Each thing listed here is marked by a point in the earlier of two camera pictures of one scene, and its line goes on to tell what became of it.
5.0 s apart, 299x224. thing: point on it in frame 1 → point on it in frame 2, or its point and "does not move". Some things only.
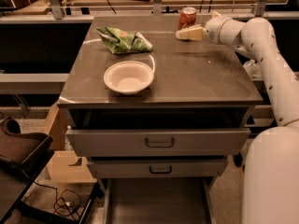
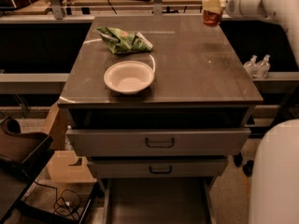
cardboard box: x=65 y=166 does not move
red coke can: x=187 y=17 → x=210 y=18
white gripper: x=212 y=29 → x=235 y=4
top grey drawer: x=157 y=142 does not move
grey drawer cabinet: x=157 y=118 does not move
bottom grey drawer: x=158 y=201 does not move
